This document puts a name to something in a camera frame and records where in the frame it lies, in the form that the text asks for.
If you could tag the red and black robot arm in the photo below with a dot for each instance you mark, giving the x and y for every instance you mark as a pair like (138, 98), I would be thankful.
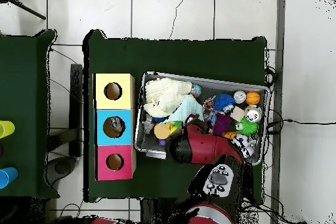
(207, 147)

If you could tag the small wooden cube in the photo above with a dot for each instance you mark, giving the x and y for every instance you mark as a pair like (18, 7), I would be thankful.
(237, 113)

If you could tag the orange round foam ball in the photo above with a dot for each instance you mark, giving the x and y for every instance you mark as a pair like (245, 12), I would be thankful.
(160, 131)

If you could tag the green spiky toy with eyes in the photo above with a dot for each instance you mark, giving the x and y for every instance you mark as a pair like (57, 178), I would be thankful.
(248, 127)

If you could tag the yellow plastic cup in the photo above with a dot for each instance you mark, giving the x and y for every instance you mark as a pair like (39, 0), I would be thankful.
(6, 129)

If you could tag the black tripod leg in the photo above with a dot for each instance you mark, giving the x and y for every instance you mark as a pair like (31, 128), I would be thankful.
(26, 8)

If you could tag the crushed clear plastic bottle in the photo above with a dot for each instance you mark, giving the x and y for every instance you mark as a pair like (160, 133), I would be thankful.
(115, 125)

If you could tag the dark green table cloth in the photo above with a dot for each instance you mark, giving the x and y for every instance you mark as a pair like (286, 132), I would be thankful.
(183, 61)

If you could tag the cream yellow waffle cloth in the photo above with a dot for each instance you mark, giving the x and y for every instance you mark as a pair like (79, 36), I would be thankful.
(165, 92)

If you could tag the wooden box with three holes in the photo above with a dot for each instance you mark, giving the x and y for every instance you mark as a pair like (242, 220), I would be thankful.
(123, 98)

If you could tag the mint green waffle cloth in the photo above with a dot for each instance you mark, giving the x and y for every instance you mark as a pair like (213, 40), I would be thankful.
(190, 109)

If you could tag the white and black soccer ball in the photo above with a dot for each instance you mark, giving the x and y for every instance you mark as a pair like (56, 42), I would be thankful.
(242, 143)

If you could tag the orange toy basketball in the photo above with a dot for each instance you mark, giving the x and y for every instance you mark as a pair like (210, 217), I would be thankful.
(253, 98)

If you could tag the blue plastic cup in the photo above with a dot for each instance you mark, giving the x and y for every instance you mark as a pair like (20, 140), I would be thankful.
(8, 177)

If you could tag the blue spiky toy with eyes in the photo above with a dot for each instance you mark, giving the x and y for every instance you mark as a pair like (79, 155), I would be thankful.
(223, 101)

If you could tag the colourful globe ball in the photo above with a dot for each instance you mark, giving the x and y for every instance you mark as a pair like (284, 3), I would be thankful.
(195, 90)

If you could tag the green cloth side table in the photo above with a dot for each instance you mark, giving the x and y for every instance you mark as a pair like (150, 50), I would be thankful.
(23, 90)

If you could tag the purple spiky ball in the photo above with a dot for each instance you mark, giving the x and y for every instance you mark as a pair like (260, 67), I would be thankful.
(221, 124)

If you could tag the colourful dotted cloth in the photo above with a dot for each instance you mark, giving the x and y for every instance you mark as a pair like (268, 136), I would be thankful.
(209, 107)

